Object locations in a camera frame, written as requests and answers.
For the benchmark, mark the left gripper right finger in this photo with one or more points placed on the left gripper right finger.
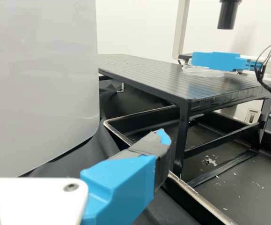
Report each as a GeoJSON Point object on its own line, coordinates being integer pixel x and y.
{"type": "Point", "coordinates": [119, 180]}

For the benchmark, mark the petri dish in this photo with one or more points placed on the petri dish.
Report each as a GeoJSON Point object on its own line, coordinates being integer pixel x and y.
{"type": "Point", "coordinates": [203, 72]}

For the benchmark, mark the black platform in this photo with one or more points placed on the black platform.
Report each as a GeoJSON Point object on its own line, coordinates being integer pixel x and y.
{"type": "Point", "coordinates": [172, 79]}

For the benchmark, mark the cream microscope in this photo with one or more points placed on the cream microscope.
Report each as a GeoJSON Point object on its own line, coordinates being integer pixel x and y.
{"type": "Point", "coordinates": [226, 14]}

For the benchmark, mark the white box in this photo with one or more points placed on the white box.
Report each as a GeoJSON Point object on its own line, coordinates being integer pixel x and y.
{"type": "Point", "coordinates": [39, 77]}

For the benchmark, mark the black tray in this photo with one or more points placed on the black tray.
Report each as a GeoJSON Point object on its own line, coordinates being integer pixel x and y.
{"type": "Point", "coordinates": [231, 187]}

